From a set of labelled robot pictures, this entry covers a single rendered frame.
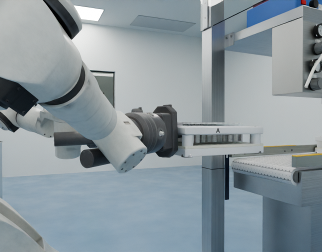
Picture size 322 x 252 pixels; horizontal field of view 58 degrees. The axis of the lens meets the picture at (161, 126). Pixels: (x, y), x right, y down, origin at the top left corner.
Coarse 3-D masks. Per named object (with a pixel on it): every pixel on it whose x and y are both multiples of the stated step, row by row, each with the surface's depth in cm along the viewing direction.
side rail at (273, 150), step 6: (306, 144) 124; (312, 144) 125; (264, 150) 112; (270, 150) 114; (276, 150) 115; (282, 150) 116; (288, 150) 118; (294, 150) 120; (300, 150) 121; (306, 150) 123; (312, 150) 125; (234, 156) 105; (240, 156) 107
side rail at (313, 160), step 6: (294, 156) 81; (300, 156) 82; (306, 156) 83; (312, 156) 84; (318, 156) 85; (294, 162) 81; (300, 162) 82; (306, 162) 83; (312, 162) 84; (318, 162) 85
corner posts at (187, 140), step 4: (184, 136) 68; (188, 136) 68; (192, 136) 69; (252, 136) 78; (256, 136) 77; (184, 140) 68; (188, 140) 68; (192, 140) 69; (252, 140) 78; (256, 140) 77; (184, 144) 68; (188, 144) 68; (192, 144) 69
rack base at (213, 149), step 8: (200, 144) 73; (208, 144) 73; (216, 144) 73; (224, 144) 74; (232, 144) 74; (240, 144) 75; (248, 144) 76; (256, 144) 77; (176, 152) 71; (184, 152) 67; (192, 152) 68; (200, 152) 69; (208, 152) 70; (216, 152) 71; (224, 152) 72; (232, 152) 73; (240, 152) 74; (248, 152) 76; (256, 152) 77
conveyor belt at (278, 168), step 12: (264, 156) 111; (276, 156) 111; (288, 156) 111; (240, 168) 100; (252, 168) 95; (264, 168) 91; (276, 168) 87; (288, 168) 84; (300, 168) 84; (312, 168) 86; (276, 180) 88; (288, 180) 83
